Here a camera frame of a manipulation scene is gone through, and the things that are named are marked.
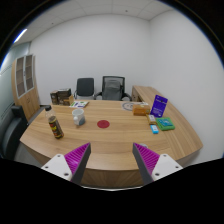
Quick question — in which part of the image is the flat round red coaster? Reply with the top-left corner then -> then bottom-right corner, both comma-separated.
96,119 -> 111,130

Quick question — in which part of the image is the black office chair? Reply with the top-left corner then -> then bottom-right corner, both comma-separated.
73,77 -> 96,100

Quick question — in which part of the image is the small beige box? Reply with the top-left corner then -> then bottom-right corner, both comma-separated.
146,114 -> 158,126

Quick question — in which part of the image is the black leather sofa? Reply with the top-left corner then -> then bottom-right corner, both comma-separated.
1,104 -> 29,161

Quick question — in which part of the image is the wooden side desk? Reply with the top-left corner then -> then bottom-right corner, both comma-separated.
131,85 -> 161,104

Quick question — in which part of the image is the green box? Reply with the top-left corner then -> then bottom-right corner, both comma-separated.
155,117 -> 176,131

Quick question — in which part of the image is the white and green leaflet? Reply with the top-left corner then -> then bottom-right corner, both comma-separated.
68,100 -> 90,109

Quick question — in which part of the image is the tan cardboard box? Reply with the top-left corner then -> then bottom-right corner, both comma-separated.
59,94 -> 75,107

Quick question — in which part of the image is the clear bottle with black cap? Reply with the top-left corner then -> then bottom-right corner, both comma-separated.
44,105 -> 65,140

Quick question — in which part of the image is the wooden cabinet with glass doors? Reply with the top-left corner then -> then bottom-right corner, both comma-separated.
11,53 -> 41,122

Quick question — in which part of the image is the white mug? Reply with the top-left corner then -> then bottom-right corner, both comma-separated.
71,108 -> 86,127

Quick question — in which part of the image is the purple standing card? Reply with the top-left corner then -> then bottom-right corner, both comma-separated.
149,94 -> 169,118

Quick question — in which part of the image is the orange box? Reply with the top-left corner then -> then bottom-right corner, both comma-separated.
132,103 -> 151,117

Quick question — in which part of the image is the wide dark brown box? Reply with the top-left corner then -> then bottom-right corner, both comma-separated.
56,88 -> 72,101

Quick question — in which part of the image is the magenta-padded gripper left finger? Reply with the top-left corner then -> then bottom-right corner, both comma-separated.
41,142 -> 92,185

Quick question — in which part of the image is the ceiling light panel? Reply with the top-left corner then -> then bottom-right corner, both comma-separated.
13,28 -> 29,44

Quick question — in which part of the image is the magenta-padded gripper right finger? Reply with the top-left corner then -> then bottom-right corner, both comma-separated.
132,142 -> 184,186

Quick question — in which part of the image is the grey mesh office chair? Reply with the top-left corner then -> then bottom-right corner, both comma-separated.
94,75 -> 132,102

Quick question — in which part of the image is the small blue box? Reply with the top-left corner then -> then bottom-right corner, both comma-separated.
149,124 -> 160,135

